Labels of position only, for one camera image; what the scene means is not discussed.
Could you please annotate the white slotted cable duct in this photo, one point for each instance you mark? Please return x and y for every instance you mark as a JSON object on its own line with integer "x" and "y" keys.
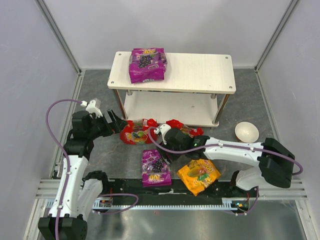
{"x": 225, "y": 205}

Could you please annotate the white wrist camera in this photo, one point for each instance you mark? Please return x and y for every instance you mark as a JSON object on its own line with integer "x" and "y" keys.
{"x": 92, "y": 107}
{"x": 162, "y": 131}

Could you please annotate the aluminium corner frame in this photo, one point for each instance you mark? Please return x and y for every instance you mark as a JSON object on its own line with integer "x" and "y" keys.
{"x": 277, "y": 32}
{"x": 58, "y": 34}

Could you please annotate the aluminium corner frame left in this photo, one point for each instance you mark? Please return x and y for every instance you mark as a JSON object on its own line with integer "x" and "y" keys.
{"x": 58, "y": 34}

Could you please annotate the white two-tier wooden shelf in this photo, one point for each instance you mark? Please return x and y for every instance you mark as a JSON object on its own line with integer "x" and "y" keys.
{"x": 195, "y": 89}

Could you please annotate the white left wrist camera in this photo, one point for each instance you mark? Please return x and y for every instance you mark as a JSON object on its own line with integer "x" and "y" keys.
{"x": 92, "y": 107}

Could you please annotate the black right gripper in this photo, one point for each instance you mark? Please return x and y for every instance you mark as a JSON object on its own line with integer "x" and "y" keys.
{"x": 164, "y": 151}

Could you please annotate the red candy bag right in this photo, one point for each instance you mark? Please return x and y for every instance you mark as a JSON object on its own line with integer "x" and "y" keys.
{"x": 192, "y": 132}

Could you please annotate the orange candy bag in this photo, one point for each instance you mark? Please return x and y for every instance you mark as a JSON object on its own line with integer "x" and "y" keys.
{"x": 198, "y": 175}

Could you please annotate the red candy bag left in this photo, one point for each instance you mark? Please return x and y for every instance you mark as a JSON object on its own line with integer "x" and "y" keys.
{"x": 136, "y": 131}

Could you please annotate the red candy bag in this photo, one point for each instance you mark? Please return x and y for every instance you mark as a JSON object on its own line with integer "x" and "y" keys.
{"x": 136, "y": 131}
{"x": 192, "y": 132}

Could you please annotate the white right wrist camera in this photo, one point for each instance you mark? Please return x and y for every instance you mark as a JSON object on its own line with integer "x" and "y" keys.
{"x": 162, "y": 131}

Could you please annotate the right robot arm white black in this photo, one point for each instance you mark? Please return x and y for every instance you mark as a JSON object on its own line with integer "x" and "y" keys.
{"x": 270, "y": 163}

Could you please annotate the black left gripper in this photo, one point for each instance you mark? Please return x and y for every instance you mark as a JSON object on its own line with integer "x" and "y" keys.
{"x": 110, "y": 122}

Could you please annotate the aluminium corner frame right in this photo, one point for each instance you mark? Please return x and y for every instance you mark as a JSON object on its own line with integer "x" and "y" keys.
{"x": 277, "y": 32}

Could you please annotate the white ceramic bowl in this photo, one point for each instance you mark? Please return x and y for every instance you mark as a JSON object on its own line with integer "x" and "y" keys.
{"x": 246, "y": 132}

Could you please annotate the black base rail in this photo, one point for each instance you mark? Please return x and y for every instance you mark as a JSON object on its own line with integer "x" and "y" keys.
{"x": 217, "y": 190}

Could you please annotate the purple candy bag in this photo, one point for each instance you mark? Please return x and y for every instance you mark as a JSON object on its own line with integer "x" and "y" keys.
{"x": 154, "y": 170}
{"x": 147, "y": 64}

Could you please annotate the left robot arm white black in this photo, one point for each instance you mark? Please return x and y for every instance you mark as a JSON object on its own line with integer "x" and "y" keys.
{"x": 76, "y": 194}

